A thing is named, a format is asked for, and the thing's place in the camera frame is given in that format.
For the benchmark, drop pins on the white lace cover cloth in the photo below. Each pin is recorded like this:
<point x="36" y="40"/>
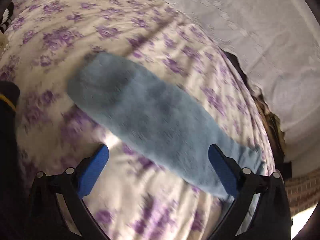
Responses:
<point x="277" y="45"/>

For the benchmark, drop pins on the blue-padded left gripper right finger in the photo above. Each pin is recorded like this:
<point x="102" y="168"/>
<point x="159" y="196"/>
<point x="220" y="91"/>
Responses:
<point x="271" y="218"/>

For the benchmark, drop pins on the purple floral bed sheet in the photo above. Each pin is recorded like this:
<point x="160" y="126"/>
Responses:
<point x="133" y="198"/>

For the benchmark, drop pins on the light blue fleece garment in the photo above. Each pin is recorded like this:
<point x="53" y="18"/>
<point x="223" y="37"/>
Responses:
<point x="156" y="119"/>

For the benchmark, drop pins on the beige knitted blanket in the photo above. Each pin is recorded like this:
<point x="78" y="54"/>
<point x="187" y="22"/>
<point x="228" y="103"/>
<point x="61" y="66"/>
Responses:
<point x="303" y="191"/>

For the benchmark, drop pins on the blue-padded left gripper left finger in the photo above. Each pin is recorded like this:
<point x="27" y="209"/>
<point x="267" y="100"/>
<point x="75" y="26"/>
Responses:
<point x="46" y="220"/>

